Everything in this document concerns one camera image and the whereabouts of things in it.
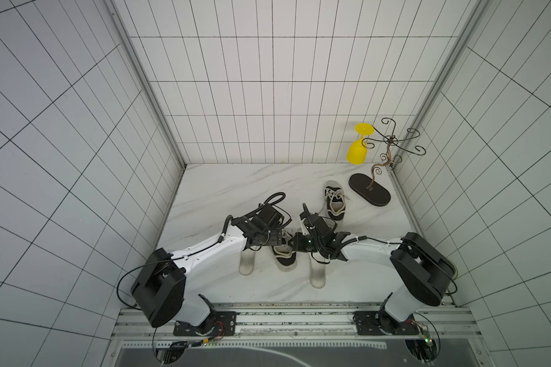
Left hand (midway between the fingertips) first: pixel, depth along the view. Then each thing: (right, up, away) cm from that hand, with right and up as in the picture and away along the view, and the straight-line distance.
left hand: (266, 241), depth 84 cm
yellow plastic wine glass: (+38, +35, +11) cm, 53 cm away
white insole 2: (+19, -12, -1) cm, 23 cm away
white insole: (-7, -9, +2) cm, 11 cm away
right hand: (+8, 0, +5) cm, 10 cm away
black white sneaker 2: (+30, +14, +14) cm, 36 cm away
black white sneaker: (+7, -4, -2) cm, 8 cm away
